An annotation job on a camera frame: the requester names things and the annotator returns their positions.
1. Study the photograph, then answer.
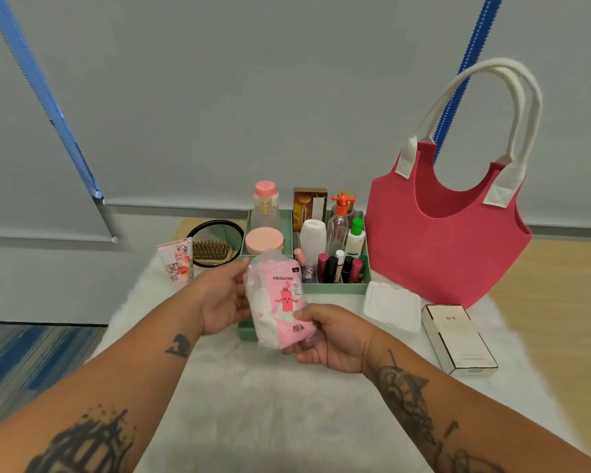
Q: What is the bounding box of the person's right hand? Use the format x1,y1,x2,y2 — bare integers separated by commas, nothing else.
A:
281,304,376,375

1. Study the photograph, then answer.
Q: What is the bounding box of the person's left hand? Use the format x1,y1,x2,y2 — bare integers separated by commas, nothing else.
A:
196,258,253,337

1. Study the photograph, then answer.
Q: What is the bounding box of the clear pink cotton pad packet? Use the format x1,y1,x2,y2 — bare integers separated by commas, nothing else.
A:
243,249,317,351

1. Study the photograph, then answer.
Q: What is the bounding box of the person's right forearm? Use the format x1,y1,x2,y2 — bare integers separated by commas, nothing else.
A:
362,335,591,473

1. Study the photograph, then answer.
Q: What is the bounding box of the person's left forearm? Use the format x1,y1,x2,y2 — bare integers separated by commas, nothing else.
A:
0,288,205,473

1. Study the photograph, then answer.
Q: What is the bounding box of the wooden hairbrush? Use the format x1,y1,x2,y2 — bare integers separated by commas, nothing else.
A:
192,239,234,263

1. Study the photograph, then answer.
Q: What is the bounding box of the green organizer box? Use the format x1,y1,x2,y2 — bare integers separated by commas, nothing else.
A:
237,209,373,342

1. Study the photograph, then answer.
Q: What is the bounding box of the round pink compact jar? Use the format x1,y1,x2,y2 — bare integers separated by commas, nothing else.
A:
244,227,284,256

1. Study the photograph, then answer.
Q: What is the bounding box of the round black-framed mirror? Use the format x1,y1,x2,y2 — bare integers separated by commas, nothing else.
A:
186,219,246,268

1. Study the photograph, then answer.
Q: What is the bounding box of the row of lipstick tubes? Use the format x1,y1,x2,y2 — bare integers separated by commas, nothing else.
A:
317,249,368,284

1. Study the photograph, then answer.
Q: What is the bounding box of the floral hand cream tube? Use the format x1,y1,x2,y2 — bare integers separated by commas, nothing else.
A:
156,237,196,291

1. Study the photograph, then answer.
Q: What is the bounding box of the perfume bottle with pink cap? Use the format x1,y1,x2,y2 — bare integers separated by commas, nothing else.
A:
252,180,281,232

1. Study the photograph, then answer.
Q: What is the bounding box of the white plastic bottle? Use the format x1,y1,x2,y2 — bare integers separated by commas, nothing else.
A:
299,219,328,253

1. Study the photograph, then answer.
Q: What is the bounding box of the white plastic wipes case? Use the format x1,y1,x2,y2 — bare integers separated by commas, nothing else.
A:
363,281,422,334

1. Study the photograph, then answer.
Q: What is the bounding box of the white bottle with green cap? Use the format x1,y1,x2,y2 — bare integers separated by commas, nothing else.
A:
344,217,366,258

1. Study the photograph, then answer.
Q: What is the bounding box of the clear bottle with red pump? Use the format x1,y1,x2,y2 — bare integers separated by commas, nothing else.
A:
326,192,357,257

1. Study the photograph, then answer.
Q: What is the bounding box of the white fluffy rug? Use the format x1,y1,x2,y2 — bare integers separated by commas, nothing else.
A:
85,241,579,473

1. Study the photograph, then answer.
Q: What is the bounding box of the brown and gold box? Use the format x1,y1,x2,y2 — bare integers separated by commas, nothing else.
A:
293,187,329,233

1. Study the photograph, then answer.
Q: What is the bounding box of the pink felt tote bag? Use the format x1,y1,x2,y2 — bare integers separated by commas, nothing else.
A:
364,57,544,310

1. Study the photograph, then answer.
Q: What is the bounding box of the white perfume box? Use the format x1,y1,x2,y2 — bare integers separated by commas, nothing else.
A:
421,304,499,376

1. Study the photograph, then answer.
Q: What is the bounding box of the grey blind bottom rail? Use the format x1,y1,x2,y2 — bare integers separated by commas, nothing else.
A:
0,227,120,243
100,198,296,211

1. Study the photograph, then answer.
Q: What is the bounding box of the blue strap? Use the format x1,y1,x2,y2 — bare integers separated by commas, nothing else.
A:
432,0,506,149
0,0,102,199

